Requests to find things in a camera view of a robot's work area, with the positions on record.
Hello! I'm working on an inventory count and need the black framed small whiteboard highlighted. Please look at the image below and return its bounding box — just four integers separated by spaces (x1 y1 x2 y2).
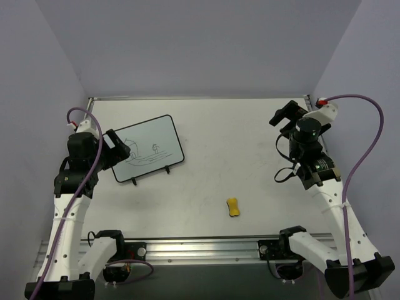
112 114 185 184

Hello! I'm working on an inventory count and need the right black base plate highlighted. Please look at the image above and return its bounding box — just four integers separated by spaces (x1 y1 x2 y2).
257 239 294 261

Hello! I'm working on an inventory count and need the aluminium front rail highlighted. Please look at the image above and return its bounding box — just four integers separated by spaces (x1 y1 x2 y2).
32 232 344 269

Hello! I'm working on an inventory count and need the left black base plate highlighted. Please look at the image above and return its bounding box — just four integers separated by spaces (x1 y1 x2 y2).
121 241 147 261

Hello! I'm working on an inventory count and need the black loop cable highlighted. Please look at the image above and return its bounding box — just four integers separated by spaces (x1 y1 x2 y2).
274 131 303 184

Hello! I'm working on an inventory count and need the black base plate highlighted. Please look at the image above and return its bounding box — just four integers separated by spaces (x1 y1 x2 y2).
121 241 147 261
257 239 294 261

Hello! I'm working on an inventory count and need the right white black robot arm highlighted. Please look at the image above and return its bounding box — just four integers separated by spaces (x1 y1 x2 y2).
269 99 395 299

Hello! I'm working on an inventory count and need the yellow bone shaped eraser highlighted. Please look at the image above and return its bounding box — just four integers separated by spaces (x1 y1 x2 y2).
226 197 240 218

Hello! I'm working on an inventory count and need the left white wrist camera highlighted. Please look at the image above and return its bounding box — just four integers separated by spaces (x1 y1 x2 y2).
67 119 98 136

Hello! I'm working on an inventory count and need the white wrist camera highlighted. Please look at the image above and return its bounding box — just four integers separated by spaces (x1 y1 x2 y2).
304 103 338 126
67 119 98 136

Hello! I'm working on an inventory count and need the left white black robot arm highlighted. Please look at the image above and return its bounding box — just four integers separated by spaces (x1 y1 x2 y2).
24 129 130 299

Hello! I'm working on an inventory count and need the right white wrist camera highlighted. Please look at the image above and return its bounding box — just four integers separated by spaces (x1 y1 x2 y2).
304 103 338 126

